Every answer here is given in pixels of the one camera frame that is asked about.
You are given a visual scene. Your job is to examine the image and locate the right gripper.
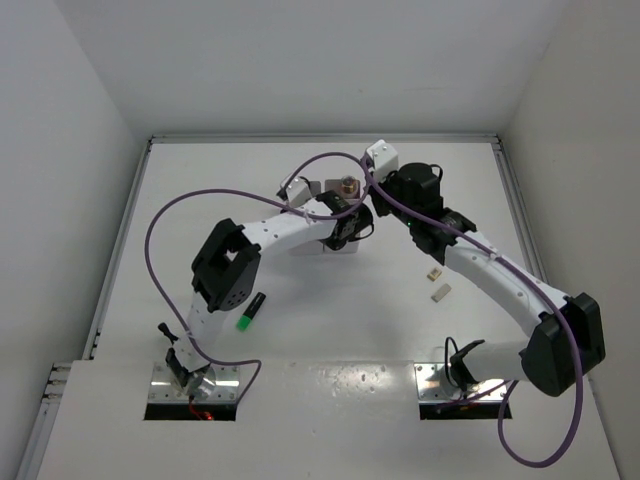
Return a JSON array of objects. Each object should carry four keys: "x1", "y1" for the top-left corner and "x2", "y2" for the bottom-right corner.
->
[{"x1": 363, "y1": 165, "x2": 417, "y2": 228}]

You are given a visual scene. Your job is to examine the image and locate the brown tape roll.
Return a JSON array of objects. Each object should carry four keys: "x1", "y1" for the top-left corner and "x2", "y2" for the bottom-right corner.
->
[{"x1": 339, "y1": 175, "x2": 360, "y2": 199}]

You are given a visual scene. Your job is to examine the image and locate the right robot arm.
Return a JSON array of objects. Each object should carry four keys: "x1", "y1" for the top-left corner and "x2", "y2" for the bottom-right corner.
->
[{"x1": 363, "y1": 158, "x2": 606, "y2": 397}]

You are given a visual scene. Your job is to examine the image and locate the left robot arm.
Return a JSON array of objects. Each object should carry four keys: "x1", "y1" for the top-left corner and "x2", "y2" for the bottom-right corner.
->
[{"x1": 166, "y1": 191, "x2": 374, "y2": 393}]

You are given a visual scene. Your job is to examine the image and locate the white right organizer box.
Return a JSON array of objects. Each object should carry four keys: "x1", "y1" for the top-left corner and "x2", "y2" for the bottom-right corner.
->
[{"x1": 324, "y1": 177, "x2": 362, "y2": 254}]

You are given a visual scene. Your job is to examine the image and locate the white organizer box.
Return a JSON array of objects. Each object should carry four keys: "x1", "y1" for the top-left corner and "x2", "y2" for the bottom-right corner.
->
[
  {"x1": 290, "y1": 177, "x2": 324, "y2": 256},
  {"x1": 324, "y1": 177, "x2": 362, "y2": 254}
]

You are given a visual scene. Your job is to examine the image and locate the white left organizer box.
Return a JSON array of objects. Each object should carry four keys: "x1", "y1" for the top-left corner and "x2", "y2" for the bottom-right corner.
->
[{"x1": 290, "y1": 177, "x2": 324, "y2": 256}]

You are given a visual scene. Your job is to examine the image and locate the beige eraser block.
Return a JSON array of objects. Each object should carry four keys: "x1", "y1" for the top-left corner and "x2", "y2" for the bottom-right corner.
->
[{"x1": 431, "y1": 283, "x2": 452, "y2": 303}]

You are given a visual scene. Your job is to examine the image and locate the green black highlighter marker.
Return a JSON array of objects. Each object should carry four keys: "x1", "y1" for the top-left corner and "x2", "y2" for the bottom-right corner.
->
[{"x1": 236, "y1": 292, "x2": 266, "y2": 332}]

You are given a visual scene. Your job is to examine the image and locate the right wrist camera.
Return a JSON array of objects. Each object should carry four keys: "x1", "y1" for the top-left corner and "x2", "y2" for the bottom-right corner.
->
[{"x1": 365, "y1": 139, "x2": 399, "y2": 182}]

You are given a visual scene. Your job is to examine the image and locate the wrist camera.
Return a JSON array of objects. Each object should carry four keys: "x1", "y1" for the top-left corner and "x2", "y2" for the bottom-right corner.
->
[
  {"x1": 365, "y1": 139, "x2": 399, "y2": 182},
  {"x1": 276, "y1": 176, "x2": 313, "y2": 208}
]

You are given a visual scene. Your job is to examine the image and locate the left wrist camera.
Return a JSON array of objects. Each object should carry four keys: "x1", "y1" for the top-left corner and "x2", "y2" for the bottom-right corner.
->
[{"x1": 276, "y1": 176, "x2": 313, "y2": 208}]

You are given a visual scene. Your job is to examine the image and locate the aluminium table frame rail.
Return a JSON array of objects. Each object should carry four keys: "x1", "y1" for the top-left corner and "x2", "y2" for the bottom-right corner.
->
[{"x1": 14, "y1": 131, "x2": 574, "y2": 480}]

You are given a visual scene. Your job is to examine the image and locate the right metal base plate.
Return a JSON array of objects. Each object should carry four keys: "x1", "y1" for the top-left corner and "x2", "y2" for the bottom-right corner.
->
[{"x1": 414, "y1": 362, "x2": 508, "y2": 406}]

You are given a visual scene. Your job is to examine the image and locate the metal base plate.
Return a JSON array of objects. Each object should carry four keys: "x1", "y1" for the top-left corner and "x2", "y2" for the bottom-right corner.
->
[
  {"x1": 414, "y1": 362, "x2": 508, "y2": 406},
  {"x1": 148, "y1": 363, "x2": 240, "y2": 405}
]

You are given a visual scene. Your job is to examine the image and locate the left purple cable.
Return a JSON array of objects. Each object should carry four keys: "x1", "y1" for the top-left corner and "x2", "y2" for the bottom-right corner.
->
[{"x1": 143, "y1": 152, "x2": 374, "y2": 406}]

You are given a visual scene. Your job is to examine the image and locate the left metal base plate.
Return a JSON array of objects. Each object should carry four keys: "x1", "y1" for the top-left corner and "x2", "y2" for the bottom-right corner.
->
[{"x1": 148, "y1": 363, "x2": 240, "y2": 405}]

